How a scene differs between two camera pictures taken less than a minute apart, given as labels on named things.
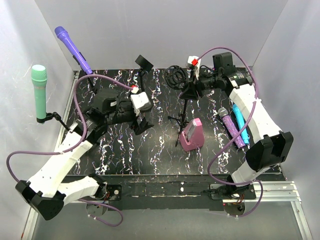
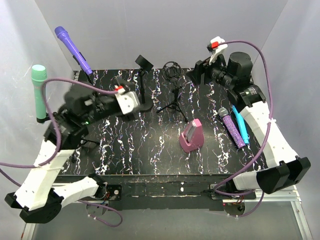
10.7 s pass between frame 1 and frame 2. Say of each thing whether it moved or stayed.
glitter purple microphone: stayed
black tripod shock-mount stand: moved
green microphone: stayed
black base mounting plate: stayed
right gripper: moved
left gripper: moved
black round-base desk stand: stayed
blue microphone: stayed
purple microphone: stayed
